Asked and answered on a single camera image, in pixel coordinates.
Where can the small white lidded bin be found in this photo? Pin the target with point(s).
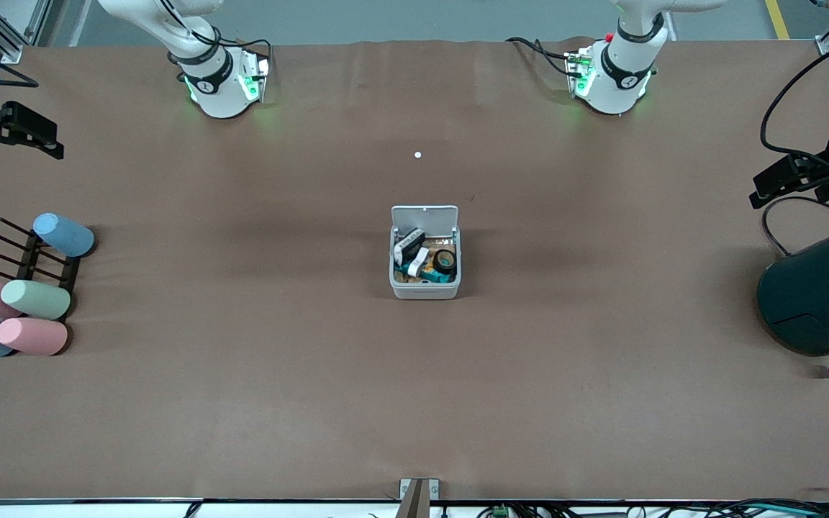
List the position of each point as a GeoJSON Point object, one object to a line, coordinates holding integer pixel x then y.
{"type": "Point", "coordinates": [422, 290]}

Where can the black and white wrapper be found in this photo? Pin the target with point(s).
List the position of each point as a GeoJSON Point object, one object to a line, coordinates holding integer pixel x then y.
{"type": "Point", "coordinates": [407, 244]}

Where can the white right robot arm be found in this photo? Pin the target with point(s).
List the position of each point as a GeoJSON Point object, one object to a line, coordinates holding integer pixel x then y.
{"type": "Point", "coordinates": [213, 79]}

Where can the dark teal pedal trash can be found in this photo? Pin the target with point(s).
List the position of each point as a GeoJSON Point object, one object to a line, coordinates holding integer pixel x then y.
{"type": "Point", "coordinates": [817, 295]}

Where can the teal trash piece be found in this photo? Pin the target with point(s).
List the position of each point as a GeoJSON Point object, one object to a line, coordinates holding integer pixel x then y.
{"type": "Point", "coordinates": [437, 276]}

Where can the dark wooden cup rack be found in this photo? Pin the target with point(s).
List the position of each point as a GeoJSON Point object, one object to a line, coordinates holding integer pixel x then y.
{"type": "Point", "coordinates": [29, 262]}

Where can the green plastic cup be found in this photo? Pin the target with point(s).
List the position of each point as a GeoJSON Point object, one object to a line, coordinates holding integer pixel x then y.
{"type": "Point", "coordinates": [37, 298]}

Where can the black tape roll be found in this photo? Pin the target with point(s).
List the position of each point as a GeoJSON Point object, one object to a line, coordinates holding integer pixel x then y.
{"type": "Point", "coordinates": [437, 253]}

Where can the green terminal connector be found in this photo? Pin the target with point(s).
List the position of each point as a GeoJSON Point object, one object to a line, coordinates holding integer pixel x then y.
{"type": "Point", "coordinates": [501, 512]}

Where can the metal table edge bracket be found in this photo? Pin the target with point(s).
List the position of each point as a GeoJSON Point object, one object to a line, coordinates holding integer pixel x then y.
{"type": "Point", "coordinates": [404, 488]}

